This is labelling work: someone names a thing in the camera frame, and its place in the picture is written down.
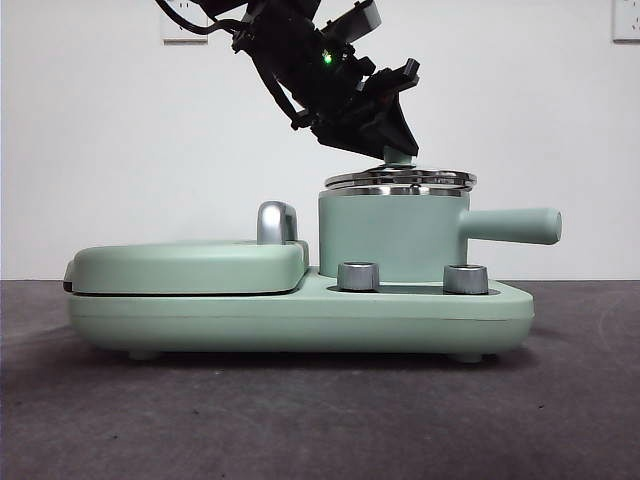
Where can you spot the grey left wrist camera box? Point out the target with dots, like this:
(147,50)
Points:
(357,20)

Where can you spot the white wall socket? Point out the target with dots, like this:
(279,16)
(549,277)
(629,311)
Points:
(627,20)
(172,35)

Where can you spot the mint green breakfast machine base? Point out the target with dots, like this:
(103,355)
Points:
(300,320)

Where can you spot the silver control knob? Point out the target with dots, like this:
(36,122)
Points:
(466,279)
(358,276)

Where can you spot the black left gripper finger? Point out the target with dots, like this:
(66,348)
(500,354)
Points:
(392,130)
(350,142)

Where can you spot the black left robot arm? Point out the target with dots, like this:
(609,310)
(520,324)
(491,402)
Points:
(290,50)

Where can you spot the glass pot lid green knob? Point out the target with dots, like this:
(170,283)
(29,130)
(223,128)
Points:
(400,177)

